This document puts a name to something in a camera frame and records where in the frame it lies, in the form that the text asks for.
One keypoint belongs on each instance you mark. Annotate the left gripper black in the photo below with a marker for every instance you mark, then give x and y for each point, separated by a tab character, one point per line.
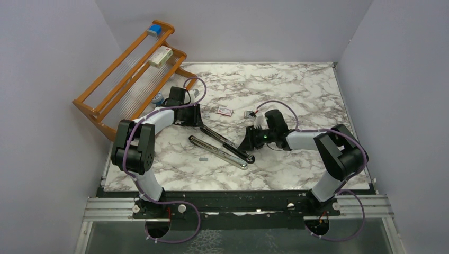
196	120

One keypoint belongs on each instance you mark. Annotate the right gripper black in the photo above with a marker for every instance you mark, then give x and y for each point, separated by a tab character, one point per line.
250	141

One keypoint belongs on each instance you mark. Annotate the black stapler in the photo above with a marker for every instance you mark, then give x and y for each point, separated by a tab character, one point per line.
229	145

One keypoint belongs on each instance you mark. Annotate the silver staple strip tray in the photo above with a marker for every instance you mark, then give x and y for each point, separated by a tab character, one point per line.
249	114

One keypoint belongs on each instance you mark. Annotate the red white staple box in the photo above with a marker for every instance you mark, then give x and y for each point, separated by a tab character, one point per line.
224	111

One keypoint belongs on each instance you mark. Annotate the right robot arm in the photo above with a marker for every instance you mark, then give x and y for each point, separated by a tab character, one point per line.
342	155

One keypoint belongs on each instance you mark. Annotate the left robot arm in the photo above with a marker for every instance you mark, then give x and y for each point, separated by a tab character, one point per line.
133	149

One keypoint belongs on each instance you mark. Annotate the blue white jar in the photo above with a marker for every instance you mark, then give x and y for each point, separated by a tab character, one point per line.
158	100

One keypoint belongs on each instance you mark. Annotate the orange wooden shelf rack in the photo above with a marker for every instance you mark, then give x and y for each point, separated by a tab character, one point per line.
126	88

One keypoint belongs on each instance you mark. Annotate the white red box on shelf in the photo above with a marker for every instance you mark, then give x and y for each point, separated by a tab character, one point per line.
160	56

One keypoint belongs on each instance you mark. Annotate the blue grey eraser block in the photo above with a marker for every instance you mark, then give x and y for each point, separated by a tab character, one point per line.
154	30

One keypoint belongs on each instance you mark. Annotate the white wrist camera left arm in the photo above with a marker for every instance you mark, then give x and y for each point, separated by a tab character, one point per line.
196	93

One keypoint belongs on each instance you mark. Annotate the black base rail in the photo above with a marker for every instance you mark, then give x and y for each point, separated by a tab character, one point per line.
236	210

